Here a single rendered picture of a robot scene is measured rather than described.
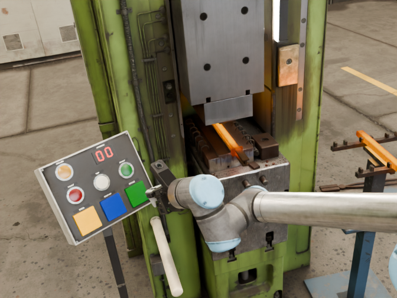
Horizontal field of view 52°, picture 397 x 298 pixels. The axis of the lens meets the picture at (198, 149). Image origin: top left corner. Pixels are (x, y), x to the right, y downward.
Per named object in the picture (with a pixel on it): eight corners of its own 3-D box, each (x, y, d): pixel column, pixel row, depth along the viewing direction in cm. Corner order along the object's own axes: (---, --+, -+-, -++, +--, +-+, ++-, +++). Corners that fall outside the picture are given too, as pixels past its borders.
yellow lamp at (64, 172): (72, 178, 135) (70, 167, 133) (58, 181, 134) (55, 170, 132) (72, 173, 138) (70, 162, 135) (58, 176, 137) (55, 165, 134)
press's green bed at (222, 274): (284, 305, 220) (286, 240, 196) (218, 325, 213) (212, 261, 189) (246, 237, 266) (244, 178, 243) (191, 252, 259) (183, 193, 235)
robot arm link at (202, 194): (207, 217, 106) (191, 182, 104) (183, 217, 116) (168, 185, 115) (232, 200, 111) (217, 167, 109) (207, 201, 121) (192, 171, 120)
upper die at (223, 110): (253, 116, 164) (252, 94, 159) (205, 126, 160) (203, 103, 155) (219, 81, 199) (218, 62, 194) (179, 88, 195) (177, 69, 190)
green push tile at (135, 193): (151, 198, 149) (142, 179, 148) (133, 207, 145) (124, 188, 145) (148, 198, 150) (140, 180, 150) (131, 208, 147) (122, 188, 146)
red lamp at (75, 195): (84, 201, 136) (81, 191, 134) (70, 204, 135) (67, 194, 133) (83, 196, 138) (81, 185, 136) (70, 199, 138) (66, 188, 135)
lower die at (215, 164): (253, 162, 175) (253, 145, 171) (209, 172, 171) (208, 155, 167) (221, 122, 211) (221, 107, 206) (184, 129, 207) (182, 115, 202)
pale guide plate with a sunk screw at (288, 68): (298, 83, 177) (299, 44, 168) (279, 87, 175) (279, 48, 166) (295, 81, 179) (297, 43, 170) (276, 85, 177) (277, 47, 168)
